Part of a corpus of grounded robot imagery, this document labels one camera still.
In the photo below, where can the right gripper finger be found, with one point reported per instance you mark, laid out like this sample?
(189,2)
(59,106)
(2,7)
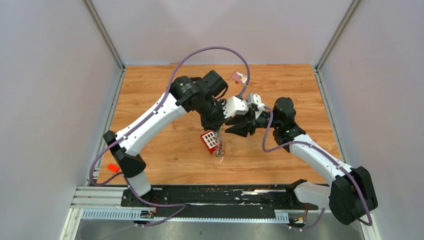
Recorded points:
(239,121)
(241,129)

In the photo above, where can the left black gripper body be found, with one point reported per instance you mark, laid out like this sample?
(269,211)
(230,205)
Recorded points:
(212,114)

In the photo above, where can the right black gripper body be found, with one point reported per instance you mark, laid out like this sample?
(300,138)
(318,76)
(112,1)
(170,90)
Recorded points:
(261,121)

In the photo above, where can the large metal keyring with rings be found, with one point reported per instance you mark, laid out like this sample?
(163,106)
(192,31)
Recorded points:
(220,150)

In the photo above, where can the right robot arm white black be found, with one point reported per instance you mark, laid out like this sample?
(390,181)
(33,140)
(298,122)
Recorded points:
(349,194)

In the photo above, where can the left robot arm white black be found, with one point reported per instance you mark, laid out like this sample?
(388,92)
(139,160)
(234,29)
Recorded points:
(183,95)

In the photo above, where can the red window toy brick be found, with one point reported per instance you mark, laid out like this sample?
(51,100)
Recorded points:
(210,141)

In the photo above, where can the playing card box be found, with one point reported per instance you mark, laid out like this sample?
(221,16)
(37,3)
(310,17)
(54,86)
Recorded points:
(239,78)

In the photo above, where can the small orange brick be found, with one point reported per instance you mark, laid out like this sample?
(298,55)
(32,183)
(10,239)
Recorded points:
(113,168)

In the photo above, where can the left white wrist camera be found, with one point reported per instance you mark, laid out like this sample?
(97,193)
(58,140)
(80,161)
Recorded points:
(235,106)

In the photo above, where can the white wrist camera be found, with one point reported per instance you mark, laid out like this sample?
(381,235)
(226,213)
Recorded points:
(254,102)
(235,106)

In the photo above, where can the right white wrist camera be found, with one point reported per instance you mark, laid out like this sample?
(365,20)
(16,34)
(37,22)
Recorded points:
(254,102)

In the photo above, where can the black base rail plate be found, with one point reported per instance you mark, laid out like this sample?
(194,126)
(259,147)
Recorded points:
(227,202)

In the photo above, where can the right aluminium frame post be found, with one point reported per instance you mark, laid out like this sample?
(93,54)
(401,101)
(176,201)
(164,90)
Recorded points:
(352,8)

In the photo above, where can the aluminium frame post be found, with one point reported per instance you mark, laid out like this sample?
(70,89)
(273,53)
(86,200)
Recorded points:
(352,8)
(92,11)

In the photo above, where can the left aluminium frame post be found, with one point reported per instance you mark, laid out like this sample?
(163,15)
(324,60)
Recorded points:
(92,11)

